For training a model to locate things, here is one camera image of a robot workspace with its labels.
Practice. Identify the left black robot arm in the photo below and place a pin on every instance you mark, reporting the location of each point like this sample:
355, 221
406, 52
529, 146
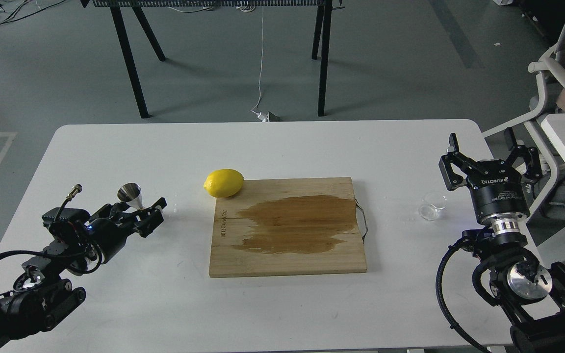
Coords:
40, 298

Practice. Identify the yellow lemon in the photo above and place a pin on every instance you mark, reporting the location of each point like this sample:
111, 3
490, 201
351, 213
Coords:
223, 183

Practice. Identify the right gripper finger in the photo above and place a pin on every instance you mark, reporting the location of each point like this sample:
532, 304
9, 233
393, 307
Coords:
454, 165
530, 156

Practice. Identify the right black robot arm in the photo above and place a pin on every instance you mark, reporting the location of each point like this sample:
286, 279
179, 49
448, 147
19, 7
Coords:
508, 275

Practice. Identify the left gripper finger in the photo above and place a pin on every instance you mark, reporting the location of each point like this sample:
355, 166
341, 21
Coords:
118, 211
148, 219

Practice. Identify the small clear glass cup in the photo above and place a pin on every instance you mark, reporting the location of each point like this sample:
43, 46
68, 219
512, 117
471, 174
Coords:
432, 205

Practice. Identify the black metal table frame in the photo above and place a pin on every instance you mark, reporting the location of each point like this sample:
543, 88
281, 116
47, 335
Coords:
320, 42

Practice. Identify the white office chair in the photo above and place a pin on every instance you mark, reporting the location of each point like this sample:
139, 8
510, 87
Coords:
550, 81

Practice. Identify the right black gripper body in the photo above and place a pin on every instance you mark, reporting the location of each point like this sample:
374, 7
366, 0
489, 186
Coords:
495, 190

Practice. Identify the wooden cutting board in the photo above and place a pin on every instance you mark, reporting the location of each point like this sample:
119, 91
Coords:
287, 227

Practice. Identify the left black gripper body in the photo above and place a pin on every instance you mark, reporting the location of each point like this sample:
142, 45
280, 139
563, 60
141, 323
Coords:
73, 227

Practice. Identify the steel double jigger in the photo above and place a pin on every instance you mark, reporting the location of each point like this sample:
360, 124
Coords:
130, 194

